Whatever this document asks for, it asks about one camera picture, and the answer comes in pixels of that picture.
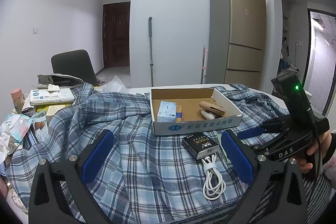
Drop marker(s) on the black Face box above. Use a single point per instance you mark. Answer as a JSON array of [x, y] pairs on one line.
[[199, 145]]

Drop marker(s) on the gold blue cigarette carton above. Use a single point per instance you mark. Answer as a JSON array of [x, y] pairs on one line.
[[178, 114]]

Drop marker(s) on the light blue tissue pack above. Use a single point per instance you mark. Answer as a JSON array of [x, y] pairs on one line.
[[167, 112]]

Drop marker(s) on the wet wipes packet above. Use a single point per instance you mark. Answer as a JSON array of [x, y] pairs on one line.
[[16, 126]]

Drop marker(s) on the cardboard box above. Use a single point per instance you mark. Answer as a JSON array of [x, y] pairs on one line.
[[192, 102]]

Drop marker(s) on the blue plaid shirt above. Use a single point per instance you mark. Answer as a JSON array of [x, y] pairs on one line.
[[145, 178]]

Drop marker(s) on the pink cup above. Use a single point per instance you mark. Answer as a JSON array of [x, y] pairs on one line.
[[18, 100]]

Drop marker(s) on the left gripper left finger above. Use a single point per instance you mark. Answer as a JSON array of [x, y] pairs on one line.
[[47, 201]]

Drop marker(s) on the wall light switch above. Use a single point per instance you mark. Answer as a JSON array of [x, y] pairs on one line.
[[35, 30]]

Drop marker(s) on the gold refrigerator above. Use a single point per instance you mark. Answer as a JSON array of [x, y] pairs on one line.
[[236, 42]]

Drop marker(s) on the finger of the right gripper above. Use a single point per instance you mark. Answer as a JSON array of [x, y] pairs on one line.
[[251, 132], [273, 124]]

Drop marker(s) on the dark brown door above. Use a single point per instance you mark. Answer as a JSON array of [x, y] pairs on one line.
[[115, 34]]

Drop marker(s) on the black chair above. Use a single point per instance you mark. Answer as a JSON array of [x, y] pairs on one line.
[[75, 63]]

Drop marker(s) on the white tissue pack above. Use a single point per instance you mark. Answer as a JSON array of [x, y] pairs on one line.
[[51, 96]]

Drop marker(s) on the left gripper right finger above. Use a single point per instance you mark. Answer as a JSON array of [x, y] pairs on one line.
[[287, 202]]

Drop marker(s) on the grey bag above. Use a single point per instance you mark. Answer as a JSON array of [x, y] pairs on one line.
[[63, 81]]

